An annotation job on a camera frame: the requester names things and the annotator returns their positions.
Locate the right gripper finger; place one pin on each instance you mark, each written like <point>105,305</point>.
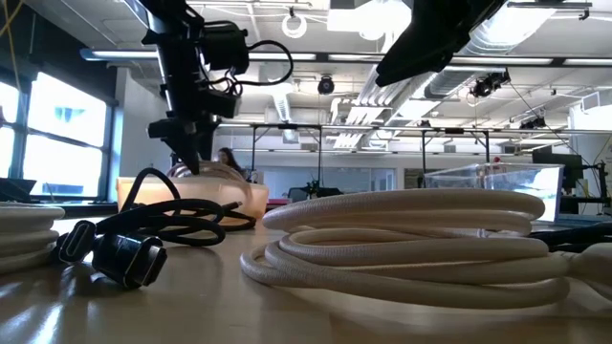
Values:
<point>411,62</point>

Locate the black background frame rig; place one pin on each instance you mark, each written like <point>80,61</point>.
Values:
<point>287,126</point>

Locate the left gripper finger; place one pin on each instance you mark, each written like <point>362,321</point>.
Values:
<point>184,141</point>
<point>208,138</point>

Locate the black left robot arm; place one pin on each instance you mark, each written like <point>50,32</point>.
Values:
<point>167,12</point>

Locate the background black robot arm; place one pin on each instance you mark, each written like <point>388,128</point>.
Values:
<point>315,191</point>

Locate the clear plastic bin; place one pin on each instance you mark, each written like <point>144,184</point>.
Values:
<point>526,191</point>

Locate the overhead light bar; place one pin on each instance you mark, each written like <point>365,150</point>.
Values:
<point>287,56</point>

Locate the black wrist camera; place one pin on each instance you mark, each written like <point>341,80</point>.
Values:
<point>225,48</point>

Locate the person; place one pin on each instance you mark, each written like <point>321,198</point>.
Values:
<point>228,156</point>

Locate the silver ventilation duct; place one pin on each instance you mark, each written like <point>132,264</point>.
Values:
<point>444,81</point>

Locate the black ceiling camera cluster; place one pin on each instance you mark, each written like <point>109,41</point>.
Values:
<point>487,85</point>

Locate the beige tray bin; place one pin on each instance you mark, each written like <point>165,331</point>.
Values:
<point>148,193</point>

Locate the black monitor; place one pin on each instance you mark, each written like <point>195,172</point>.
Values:
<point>574,169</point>

